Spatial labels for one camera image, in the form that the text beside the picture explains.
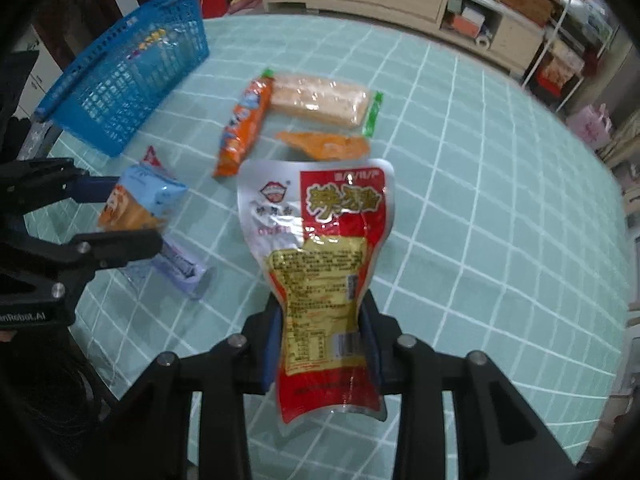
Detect light blue bread packet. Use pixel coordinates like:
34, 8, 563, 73
97, 146, 188, 233

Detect clear green-ended cracker packet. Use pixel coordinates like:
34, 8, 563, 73
260, 69, 385, 138

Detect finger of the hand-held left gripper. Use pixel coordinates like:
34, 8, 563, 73
0, 229, 165, 286
0, 157, 120, 221

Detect white wire rack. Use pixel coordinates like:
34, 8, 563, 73
522, 0, 618, 111

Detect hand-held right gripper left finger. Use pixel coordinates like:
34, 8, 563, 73
107, 305, 283, 480

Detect pink bag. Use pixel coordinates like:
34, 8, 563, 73
567, 104, 613, 148

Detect orange box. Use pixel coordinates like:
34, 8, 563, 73
452, 12, 483, 36

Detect red yellow clear packet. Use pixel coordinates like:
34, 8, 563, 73
236, 158, 398, 423

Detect lavender snack packet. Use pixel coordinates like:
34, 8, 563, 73
122, 232, 208, 301

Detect long orange snack packet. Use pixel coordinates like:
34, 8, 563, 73
213, 77, 275, 178

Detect orange pouch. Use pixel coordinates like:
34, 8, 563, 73
275, 130, 371, 162

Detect blue plastic basket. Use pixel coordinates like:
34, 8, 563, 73
35, 0, 211, 158

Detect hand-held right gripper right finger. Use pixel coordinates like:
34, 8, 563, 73
357, 290, 581, 480

